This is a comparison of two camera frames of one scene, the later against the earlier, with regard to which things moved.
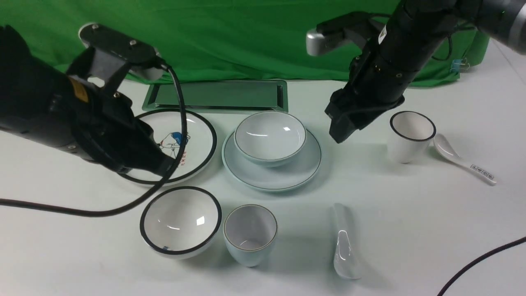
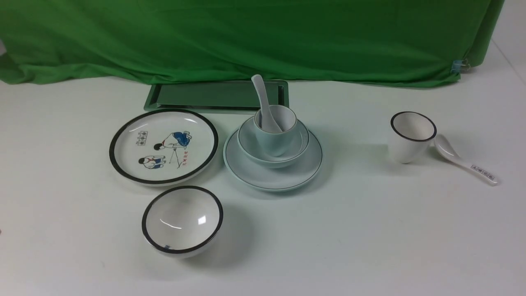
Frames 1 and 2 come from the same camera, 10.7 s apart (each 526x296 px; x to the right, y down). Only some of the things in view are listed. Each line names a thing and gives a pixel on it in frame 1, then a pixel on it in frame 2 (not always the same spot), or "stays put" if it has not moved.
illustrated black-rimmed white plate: (201, 147) stays put
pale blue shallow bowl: (269, 138) stays put
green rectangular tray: (219, 96) stays put
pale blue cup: (250, 232) to (276, 143)
